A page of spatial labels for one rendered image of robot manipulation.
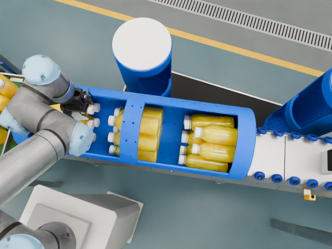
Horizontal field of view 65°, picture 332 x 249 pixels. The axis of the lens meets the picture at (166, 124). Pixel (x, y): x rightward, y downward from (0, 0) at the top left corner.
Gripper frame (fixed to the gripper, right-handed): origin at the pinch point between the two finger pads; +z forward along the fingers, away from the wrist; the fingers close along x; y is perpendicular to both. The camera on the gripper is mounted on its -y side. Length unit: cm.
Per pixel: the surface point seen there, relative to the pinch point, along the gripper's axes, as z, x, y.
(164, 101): 1.4, 8.9, 30.1
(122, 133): -1.3, -6.0, 17.7
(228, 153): 7, -6, 57
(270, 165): 29, -5, 80
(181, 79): 106, 67, 34
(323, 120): 37, 23, 108
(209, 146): 7, -5, 49
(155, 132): 4.4, -2.9, 28.5
